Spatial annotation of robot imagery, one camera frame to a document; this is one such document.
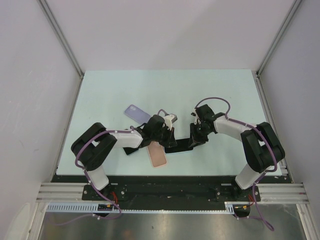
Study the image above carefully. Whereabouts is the aluminium cross rail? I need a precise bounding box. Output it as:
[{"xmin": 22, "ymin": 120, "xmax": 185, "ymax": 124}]
[{"xmin": 36, "ymin": 182, "xmax": 309, "ymax": 204}]

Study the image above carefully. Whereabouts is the blue phone case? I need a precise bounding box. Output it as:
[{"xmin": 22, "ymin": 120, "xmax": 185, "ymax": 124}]
[{"xmin": 164, "ymin": 147, "xmax": 194, "ymax": 155}]

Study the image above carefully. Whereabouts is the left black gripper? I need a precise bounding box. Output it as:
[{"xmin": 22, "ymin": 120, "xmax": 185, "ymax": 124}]
[{"xmin": 151, "ymin": 125, "xmax": 177, "ymax": 148}]

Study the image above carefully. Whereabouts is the pink phone case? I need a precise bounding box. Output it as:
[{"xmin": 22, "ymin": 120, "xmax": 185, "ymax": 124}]
[{"xmin": 147, "ymin": 141, "xmax": 167, "ymax": 168}]

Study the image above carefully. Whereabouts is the white slotted cable duct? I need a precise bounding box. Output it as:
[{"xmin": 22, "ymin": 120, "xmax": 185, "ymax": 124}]
[{"xmin": 46, "ymin": 202, "xmax": 241, "ymax": 214}]

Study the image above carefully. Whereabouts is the purple phone case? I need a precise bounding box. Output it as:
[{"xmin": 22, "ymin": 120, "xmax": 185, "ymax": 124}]
[{"xmin": 124, "ymin": 104, "xmax": 151, "ymax": 125}]

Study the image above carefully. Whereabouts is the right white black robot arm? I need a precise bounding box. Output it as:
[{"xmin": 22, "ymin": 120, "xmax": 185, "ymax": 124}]
[{"xmin": 188, "ymin": 104, "xmax": 285, "ymax": 201}]

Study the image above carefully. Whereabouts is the left aluminium frame post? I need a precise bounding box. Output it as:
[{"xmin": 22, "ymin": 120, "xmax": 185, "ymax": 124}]
[{"xmin": 37, "ymin": 0, "xmax": 85, "ymax": 78}]

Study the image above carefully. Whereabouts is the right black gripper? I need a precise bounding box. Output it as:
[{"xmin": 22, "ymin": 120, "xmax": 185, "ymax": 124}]
[{"xmin": 189, "ymin": 123, "xmax": 212, "ymax": 149}]

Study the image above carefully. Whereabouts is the aluminium frame post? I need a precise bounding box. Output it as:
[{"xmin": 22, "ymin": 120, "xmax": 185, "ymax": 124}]
[
  {"xmin": 37, "ymin": 0, "xmax": 85, "ymax": 78},
  {"xmin": 255, "ymin": 0, "xmax": 305, "ymax": 76}
]

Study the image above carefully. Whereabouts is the black phone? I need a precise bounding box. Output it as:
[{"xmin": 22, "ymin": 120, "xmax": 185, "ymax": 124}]
[
  {"xmin": 123, "ymin": 147, "xmax": 139, "ymax": 156},
  {"xmin": 164, "ymin": 138, "xmax": 194, "ymax": 154}
]

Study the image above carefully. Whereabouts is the right aluminium frame post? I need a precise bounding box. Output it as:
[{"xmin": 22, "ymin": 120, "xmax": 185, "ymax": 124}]
[{"xmin": 255, "ymin": 0, "xmax": 305, "ymax": 76}]

